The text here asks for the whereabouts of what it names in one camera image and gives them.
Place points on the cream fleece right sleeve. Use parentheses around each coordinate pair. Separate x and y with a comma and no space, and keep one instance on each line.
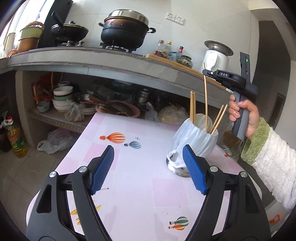
(274,162)

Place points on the brown pot green lid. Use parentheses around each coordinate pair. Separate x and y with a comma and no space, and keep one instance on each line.
(30,36)

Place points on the black wok with lid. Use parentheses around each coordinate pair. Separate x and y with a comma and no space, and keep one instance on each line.
(68,32)

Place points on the plastic bags on floor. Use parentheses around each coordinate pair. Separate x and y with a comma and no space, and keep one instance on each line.
(57,140)

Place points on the white ceramic soup spoon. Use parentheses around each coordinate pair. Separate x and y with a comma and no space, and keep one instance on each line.
(200,121)

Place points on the small red label bottle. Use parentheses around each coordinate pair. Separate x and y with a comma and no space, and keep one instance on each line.
(159,48)

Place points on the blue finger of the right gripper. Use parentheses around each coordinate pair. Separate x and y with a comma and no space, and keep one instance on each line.
(210,74)

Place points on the person's right hand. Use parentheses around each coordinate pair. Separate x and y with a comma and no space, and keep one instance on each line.
(254,118)

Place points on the yellow cap bottle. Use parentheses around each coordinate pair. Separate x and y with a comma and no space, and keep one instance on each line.
(167,49)

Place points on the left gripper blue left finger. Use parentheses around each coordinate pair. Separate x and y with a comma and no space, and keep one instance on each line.
(50,218)

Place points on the steel utensil holder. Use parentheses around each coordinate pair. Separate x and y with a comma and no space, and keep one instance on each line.
(176,164)

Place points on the white kitchen appliance steel top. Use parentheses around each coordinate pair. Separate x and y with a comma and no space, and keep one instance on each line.
(217,56)

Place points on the large black stockpot steel lid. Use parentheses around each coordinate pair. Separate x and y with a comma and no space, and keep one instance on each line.
(125,29)

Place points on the wooden cutting board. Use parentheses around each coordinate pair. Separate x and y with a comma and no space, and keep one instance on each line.
(184,68)

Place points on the bag of yellow food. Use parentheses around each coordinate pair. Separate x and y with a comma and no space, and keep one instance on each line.
(173,114)

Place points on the cooking oil bottle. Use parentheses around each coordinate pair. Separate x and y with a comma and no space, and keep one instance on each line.
(15,137)

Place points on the white plastic bag on holder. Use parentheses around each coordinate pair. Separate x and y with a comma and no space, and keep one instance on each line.
(201,143)

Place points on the wall power outlets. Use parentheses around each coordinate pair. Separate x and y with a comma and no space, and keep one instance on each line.
(175,18)

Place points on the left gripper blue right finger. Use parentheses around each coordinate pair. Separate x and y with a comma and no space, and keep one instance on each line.
(246,217)

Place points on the pink plastic basin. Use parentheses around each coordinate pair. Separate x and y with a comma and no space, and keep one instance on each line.
(119,108)

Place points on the wooden chopstick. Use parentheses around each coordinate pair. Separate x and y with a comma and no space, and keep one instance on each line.
(216,119)
(220,119)
(206,99)
(191,107)
(194,107)

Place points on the stack of white bowls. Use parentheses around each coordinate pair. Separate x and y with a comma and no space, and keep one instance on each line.
(63,95)

